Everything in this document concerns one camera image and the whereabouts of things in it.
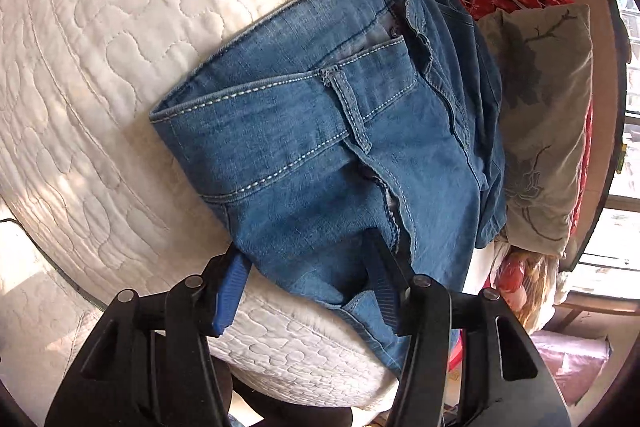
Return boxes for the pink plastic bag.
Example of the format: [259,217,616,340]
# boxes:
[532,331,612,405]

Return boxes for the grey floral pillow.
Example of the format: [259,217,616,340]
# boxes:
[478,3,593,257]

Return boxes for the white quilted mattress cover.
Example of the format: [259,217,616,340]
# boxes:
[0,0,435,411]

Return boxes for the blue denim jeans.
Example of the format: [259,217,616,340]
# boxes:
[150,0,506,373]

